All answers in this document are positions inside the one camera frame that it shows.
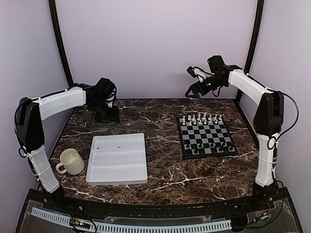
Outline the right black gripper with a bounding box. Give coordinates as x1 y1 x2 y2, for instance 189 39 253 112
186 74 226 99

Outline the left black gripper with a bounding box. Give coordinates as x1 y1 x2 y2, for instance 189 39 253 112
89 98 120 123

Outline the black grey chessboard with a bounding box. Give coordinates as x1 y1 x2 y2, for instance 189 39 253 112
176 117 238 159

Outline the white plastic tray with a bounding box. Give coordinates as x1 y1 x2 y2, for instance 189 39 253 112
86 133 148 186

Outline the tall black piece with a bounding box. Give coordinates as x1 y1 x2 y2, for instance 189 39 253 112
191 144 198 154

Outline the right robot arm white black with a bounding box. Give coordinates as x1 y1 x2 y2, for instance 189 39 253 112
185 55 287 211

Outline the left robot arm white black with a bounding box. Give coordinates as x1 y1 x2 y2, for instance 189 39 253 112
14 78 120 212

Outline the white chess pieces row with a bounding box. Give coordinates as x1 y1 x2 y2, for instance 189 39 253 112
177 113 225 126

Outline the cream ceramic mug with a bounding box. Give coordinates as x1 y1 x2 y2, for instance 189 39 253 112
55 149 85 175

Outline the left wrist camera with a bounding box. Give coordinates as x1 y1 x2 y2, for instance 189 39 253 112
105 96 116 108

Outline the right black frame post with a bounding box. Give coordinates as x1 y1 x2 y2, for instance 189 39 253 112
234 0 265 104

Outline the black frame post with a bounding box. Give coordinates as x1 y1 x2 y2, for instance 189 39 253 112
234 0 265 104
48 0 74 87

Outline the white cable duct strip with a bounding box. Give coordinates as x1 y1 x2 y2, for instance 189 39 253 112
31 207 232 233

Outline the left black frame post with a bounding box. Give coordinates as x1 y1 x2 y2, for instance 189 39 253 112
48 0 74 87

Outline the black front rail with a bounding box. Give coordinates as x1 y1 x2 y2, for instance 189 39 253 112
26 188 288 220

